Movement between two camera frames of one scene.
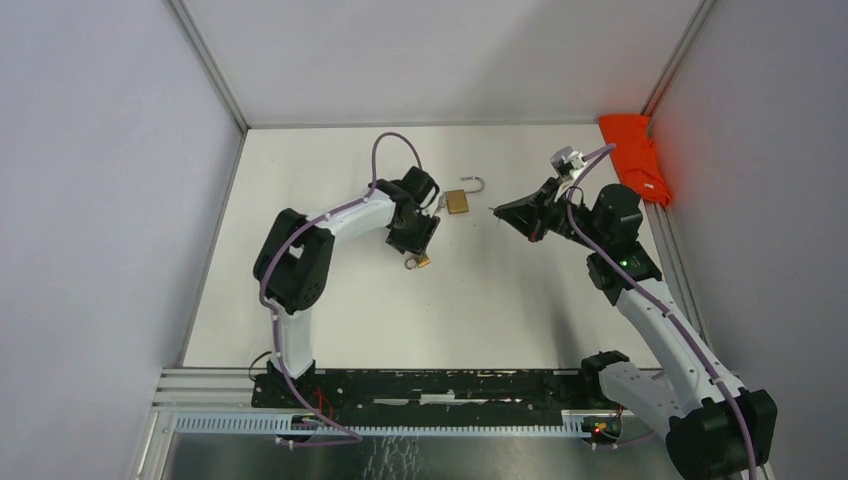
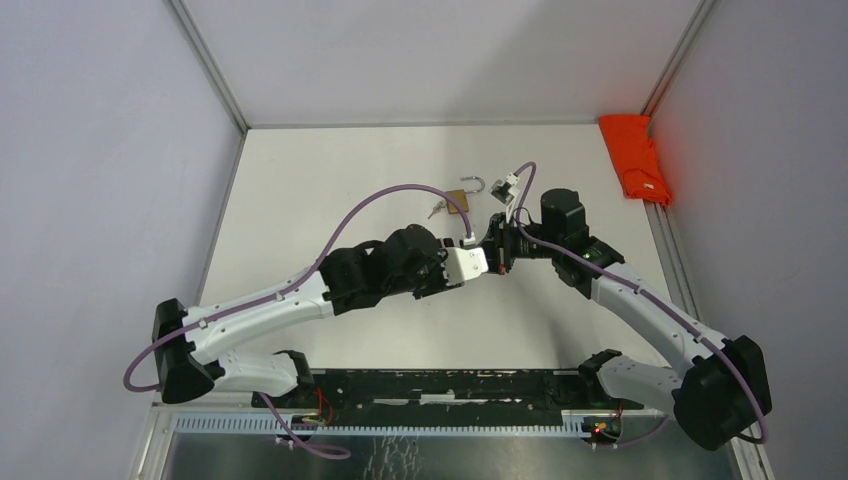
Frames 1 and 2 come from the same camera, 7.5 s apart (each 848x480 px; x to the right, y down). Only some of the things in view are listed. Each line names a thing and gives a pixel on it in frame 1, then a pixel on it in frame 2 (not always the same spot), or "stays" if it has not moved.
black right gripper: [532, 215] -> [497, 243]
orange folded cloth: [635, 156] stays
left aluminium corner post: [212, 67] stays
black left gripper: [419, 244] -> [440, 282]
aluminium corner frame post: [676, 59] stays
